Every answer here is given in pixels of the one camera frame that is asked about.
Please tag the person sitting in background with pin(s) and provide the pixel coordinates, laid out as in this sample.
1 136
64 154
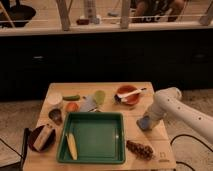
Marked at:
147 11

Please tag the black round stool base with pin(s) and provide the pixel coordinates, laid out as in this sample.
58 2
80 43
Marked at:
19 14

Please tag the yellow corn cob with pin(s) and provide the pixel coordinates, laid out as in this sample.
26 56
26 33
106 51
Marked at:
72 145

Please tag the dark brown plate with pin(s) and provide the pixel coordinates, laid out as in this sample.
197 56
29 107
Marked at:
34 134

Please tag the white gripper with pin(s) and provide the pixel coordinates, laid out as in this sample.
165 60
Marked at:
156 114

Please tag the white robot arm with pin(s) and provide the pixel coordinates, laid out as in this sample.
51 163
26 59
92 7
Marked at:
169 101

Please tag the green pepper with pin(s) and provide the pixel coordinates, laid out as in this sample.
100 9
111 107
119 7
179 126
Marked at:
71 98

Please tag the black clamp left edge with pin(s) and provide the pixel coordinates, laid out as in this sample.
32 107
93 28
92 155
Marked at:
24 147

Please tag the dark red background object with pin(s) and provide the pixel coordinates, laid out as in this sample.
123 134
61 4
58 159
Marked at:
82 21

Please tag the white brush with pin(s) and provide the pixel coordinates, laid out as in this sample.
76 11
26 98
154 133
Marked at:
120 96

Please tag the orange tomato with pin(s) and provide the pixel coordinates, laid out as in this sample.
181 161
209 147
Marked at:
72 107

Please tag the orange bowl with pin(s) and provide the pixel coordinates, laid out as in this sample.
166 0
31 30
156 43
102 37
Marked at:
130 100

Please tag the green plastic cup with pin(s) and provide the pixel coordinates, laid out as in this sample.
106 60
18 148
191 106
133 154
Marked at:
99 97

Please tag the small metal cup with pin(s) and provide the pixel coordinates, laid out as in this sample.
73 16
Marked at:
56 116

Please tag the brown grape bunch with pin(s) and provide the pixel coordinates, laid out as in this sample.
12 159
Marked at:
141 151

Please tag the white cup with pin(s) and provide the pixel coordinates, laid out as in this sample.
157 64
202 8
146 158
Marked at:
55 100

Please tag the blue sponge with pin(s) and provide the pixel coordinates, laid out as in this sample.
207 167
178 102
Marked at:
144 123

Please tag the cake slice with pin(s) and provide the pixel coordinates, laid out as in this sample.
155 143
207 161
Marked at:
43 137

